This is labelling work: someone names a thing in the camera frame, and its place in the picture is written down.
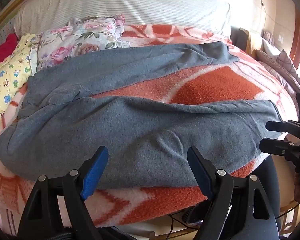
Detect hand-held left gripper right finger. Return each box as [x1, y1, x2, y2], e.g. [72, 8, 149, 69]
[187, 145, 280, 240]

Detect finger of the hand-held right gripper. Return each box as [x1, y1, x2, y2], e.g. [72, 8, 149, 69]
[259, 137, 300, 161]
[265, 120, 300, 140]

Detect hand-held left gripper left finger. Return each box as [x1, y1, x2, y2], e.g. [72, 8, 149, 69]
[17, 145, 109, 240]

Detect grey fleece pants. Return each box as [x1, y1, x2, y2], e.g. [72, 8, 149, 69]
[0, 41, 282, 190]

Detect purple striped quilt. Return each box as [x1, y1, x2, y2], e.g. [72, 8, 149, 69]
[255, 31, 300, 98]

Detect orange white patterned blanket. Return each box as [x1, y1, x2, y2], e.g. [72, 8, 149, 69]
[0, 24, 299, 238]

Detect wooden chair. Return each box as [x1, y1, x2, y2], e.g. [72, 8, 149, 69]
[230, 26, 253, 53]

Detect yellow cartoon print pillow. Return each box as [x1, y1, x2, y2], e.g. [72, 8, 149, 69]
[0, 33, 44, 135]

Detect floral pillow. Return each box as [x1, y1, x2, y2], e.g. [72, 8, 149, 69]
[30, 14, 132, 72]

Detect red fleece cloth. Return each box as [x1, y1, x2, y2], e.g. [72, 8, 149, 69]
[0, 33, 19, 69]

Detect white striped headboard cushion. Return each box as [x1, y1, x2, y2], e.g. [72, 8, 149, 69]
[14, 0, 232, 37]

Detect light wooden bed frame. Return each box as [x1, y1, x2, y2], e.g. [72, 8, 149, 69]
[272, 154, 300, 233]

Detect black floor cable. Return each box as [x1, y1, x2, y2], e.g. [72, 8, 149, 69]
[165, 212, 188, 240]

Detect wooden door frame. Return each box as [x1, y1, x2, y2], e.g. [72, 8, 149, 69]
[289, 9, 300, 68]

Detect thin charger cable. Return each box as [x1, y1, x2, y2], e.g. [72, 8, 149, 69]
[261, 5, 268, 33]

